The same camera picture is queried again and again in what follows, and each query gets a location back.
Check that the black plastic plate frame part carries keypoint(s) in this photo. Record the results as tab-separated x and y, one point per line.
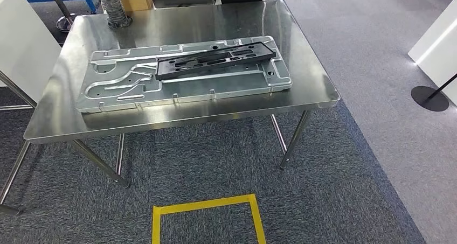
167	71

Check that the steel workbench table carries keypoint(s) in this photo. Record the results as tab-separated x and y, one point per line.
196	21

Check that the machined aluminium fixture plate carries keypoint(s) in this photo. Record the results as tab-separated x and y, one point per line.
214	85

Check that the chrome stanchion with round base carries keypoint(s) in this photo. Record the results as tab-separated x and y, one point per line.
66	23

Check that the black base stanchion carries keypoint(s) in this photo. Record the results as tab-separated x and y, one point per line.
428	99

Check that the white partition panel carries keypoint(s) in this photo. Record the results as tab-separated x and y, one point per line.
439	53
25	39

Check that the steel side table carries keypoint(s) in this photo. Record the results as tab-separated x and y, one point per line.
9	209

